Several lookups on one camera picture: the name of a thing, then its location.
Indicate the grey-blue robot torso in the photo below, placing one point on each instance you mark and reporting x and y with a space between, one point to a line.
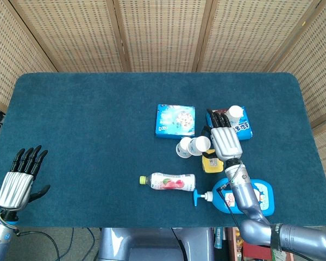
152 244

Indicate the woven bamboo folding screen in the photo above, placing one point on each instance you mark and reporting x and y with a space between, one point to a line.
163 32

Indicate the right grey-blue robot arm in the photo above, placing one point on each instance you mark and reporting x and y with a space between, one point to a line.
244 195

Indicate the white paper cup blue flower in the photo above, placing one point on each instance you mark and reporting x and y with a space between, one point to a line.
235 114
199 145
182 149

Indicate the blue detergent pump bottle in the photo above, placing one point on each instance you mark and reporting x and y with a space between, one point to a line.
263 198

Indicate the red cardboard box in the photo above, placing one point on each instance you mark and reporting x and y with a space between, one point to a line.
256 251

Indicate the light blue cookie box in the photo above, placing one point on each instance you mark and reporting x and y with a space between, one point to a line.
174 122

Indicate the peach drink plastic bottle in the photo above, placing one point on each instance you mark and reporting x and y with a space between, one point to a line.
171 182

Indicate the green tub yellow lid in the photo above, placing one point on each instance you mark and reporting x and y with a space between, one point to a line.
213 166

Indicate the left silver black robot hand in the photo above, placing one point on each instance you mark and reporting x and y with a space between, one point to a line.
15 187

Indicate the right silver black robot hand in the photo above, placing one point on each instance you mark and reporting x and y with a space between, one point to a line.
226 142

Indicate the blue brown chocolate cookie box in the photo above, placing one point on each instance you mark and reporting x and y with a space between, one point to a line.
244 130

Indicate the light blue packet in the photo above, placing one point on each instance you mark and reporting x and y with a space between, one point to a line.
218 237

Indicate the teal felt table cover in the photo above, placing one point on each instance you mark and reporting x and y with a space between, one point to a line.
97 136

